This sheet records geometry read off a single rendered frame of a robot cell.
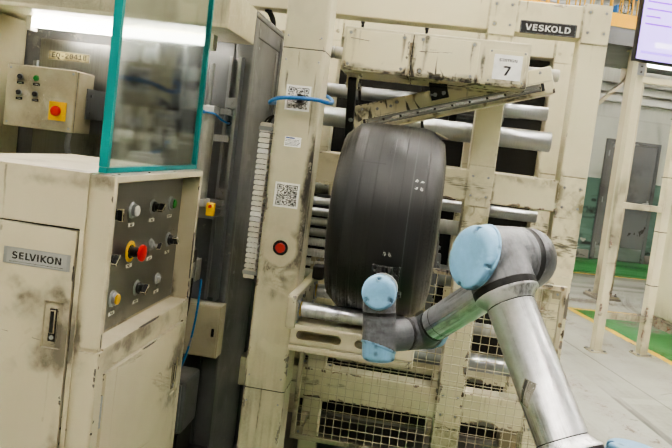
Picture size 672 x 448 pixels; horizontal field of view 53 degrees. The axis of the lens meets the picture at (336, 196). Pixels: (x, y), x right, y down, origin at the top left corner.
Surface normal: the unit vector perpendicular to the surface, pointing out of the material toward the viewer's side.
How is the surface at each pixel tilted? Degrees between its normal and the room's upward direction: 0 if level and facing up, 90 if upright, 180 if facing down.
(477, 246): 86
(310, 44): 90
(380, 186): 67
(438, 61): 90
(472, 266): 84
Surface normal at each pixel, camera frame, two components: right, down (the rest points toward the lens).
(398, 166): -0.04, -0.54
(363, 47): -0.13, 0.06
